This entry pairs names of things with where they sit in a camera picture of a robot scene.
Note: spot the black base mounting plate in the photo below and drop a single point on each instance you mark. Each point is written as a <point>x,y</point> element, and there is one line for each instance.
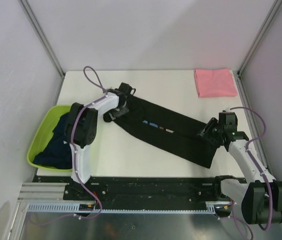
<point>152,192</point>

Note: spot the green plastic bin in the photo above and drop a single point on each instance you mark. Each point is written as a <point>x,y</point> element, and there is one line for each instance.
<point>44,134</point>

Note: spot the folded pink t shirt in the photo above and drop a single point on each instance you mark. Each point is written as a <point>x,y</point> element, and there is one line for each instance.
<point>214,83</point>

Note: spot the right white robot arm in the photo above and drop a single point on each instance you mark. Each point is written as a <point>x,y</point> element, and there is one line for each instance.
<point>260,197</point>

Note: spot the black printed t shirt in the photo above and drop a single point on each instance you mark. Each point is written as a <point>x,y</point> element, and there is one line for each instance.
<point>165,129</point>

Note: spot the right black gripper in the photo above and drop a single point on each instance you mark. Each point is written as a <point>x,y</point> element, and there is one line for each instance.
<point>206,131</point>

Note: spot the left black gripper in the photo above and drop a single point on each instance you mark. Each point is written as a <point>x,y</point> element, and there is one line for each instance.
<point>113,114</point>

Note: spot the navy blue t shirt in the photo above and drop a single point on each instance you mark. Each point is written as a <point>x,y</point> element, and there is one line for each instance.
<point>57,154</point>

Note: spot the grey slotted cable duct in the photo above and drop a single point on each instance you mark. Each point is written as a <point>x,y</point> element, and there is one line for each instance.
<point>83,208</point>

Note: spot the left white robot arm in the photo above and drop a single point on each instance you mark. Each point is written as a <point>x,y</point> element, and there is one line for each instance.
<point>82,122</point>

